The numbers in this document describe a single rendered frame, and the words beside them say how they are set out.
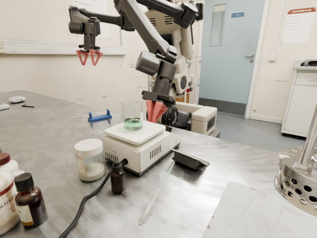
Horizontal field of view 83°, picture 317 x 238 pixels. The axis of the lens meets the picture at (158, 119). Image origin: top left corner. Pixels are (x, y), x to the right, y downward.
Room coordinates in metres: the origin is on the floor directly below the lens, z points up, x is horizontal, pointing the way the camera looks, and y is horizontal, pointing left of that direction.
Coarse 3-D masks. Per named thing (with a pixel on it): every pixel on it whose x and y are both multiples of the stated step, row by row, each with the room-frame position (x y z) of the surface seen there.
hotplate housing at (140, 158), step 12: (168, 132) 0.45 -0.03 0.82; (108, 144) 0.40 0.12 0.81; (120, 144) 0.38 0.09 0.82; (132, 144) 0.37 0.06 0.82; (144, 144) 0.37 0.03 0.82; (156, 144) 0.40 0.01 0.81; (168, 144) 0.44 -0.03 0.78; (108, 156) 0.40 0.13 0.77; (120, 156) 0.38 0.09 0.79; (132, 156) 0.35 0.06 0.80; (144, 156) 0.36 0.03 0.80; (156, 156) 0.40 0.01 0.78; (132, 168) 0.36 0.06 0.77; (144, 168) 0.36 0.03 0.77
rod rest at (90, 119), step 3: (108, 111) 0.77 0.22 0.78; (90, 114) 0.72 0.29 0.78; (105, 114) 0.79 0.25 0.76; (108, 114) 0.77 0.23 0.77; (90, 117) 0.73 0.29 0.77; (93, 117) 0.75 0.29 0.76; (96, 117) 0.75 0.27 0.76; (99, 117) 0.75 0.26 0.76; (102, 117) 0.75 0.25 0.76; (105, 117) 0.76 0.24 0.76; (108, 117) 0.76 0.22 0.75; (111, 117) 0.77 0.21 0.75; (90, 120) 0.72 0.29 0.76; (93, 120) 0.72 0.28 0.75; (96, 120) 0.73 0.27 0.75
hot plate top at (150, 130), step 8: (112, 128) 0.43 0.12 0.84; (120, 128) 0.43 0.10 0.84; (144, 128) 0.43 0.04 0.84; (152, 128) 0.43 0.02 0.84; (160, 128) 0.43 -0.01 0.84; (112, 136) 0.40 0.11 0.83; (120, 136) 0.38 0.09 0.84; (128, 136) 0.38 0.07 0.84; (136, 136) 0.38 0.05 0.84; (144, 136) 0.38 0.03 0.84; (152, 136) 0.39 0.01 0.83; (136, 144) 0.35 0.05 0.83
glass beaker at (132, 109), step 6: (120, 102) 0.43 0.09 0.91; (126, 102) 0.45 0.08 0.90; (132, 102) 0.41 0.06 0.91; (138, 102) 0.41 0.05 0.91; (126, 108) 0.41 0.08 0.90; (132, 108) 0.41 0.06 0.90; (138, 108) 0.41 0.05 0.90; (126, 114) 0.41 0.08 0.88; (132, 114) 0.41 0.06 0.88; (138, 114) 0.41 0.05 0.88; (126, 120) 0.41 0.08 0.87; (132, 120) 0.41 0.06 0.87; (138, 120) 0.41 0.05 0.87; (126, 126) 0.41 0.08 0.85; (132, 126) 0.41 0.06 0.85; (138, 126) 0.41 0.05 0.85
